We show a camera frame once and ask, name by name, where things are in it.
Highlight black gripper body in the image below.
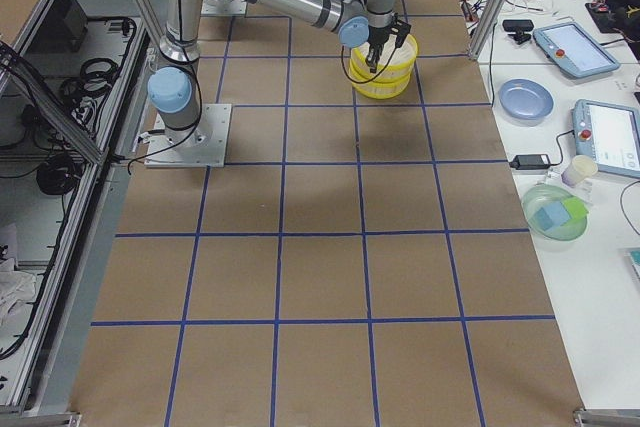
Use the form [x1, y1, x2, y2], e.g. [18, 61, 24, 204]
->
[369, 14, 411, 47]

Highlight yellow steamer basket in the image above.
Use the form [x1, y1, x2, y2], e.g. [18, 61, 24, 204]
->
[349, 34, 419, 83]
[349, 66, 411, 100]

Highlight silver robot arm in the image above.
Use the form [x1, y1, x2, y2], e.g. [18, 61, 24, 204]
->
[148, 0, 411, 146]

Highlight black webcam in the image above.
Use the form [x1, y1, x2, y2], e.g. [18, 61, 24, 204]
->
[502, 19, 534, 45]

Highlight blue plate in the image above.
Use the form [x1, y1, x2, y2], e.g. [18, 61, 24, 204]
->
[498, 78, 554, 126]

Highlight blue teach pendant far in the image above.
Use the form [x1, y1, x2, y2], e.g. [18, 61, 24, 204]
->
[532, 22, 620, 79]

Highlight blue teach pendant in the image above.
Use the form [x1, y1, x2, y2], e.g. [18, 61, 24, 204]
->
[532, 22, 620, 79]
[571, 99, 639, 179]

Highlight black power adapter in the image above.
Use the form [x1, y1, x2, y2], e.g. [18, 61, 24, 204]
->
[509, 154, 552, 171]

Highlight paper cup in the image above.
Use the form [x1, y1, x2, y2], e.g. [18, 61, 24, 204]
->
[561, 155, 598, 187]

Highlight blue teach pendant near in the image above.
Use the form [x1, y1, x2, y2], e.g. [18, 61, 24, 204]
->
[571, 99, 639, 179]

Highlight green bowl with sponges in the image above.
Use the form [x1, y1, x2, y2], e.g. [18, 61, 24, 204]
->
[522, 184, 589, 241]

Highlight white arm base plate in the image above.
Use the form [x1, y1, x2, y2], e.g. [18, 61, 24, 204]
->
[144, 104, 232, 168]

